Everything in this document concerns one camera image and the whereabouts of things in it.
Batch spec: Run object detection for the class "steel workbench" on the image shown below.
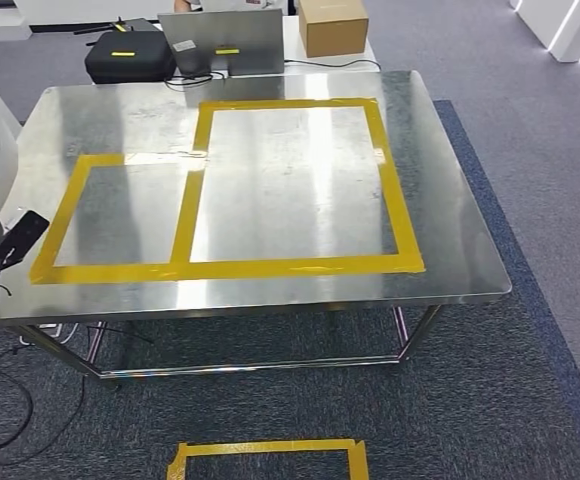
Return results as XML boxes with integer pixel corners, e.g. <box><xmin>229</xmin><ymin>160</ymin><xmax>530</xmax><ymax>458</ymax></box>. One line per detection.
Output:
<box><xmin>0</xmin><ymin>69</ymin><xmax>513</xmax><ymax>382</ymax></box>

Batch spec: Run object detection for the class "white power strip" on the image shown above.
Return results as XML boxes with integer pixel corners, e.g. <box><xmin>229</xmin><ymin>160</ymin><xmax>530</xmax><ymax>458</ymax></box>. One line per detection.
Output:
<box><xmin>18</xmin><ymin>322</ymin><xmax>64</xmax><ymax>347</ymax></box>

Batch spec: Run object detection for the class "black carrying case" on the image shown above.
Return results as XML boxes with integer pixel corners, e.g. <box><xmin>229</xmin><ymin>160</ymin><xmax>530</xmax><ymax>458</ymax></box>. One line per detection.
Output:
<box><xmin>83</xmin><ymin>29</ymin><xmax>177</xmax><ymax>85</ymax></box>

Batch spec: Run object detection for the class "black tool with yellow mark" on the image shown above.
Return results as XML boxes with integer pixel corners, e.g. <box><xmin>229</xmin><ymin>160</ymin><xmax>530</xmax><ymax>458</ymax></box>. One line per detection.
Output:
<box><xmin>72</xmin><ymin>18</ymin><xmax>132</xmax><ymax>36</ymax></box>

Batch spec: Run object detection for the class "grey laptop with yellow sticker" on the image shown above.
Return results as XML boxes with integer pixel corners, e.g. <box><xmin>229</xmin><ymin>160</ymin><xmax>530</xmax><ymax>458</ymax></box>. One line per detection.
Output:
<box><xmin>157</xmin><ymin>7</ymin><xmax>286</xmax><ymax>78</ymax></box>

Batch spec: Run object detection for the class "white table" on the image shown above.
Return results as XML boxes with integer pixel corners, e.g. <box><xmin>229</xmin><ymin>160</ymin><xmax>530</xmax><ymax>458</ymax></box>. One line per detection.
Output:
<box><xmin>89</xmin><ymin>14</ymin><xmax>382</xmax><ymax>75</ymax></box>

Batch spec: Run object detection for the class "brown cardboard box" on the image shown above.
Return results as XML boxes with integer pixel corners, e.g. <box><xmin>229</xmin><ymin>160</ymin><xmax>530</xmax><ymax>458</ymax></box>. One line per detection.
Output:
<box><xmin>297</xmin><ymin>0</ymin><xmax>370</xmax><ymax>60</ymax></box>

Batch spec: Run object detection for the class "white lit plinth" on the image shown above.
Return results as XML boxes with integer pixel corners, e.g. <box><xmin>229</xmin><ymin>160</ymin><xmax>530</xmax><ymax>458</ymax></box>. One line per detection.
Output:
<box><xmin>509</xmin><ymin>0</ymin><xmax>580</xmax><ymax>64</ymax></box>

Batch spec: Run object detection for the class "black floor cable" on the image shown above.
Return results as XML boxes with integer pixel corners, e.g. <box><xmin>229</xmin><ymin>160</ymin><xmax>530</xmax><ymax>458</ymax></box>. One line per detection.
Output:
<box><xmin>0</xmin><ymin>317</ymin><xmax>156</xmax><ymax>465</ymax></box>

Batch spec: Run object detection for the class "black laptop cable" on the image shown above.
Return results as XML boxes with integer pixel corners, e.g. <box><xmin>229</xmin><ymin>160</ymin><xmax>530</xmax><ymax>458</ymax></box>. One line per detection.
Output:
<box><xmin>163</xmin><ymin>58</ymin><xmax>382</xmax><ymax>91</ymax></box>

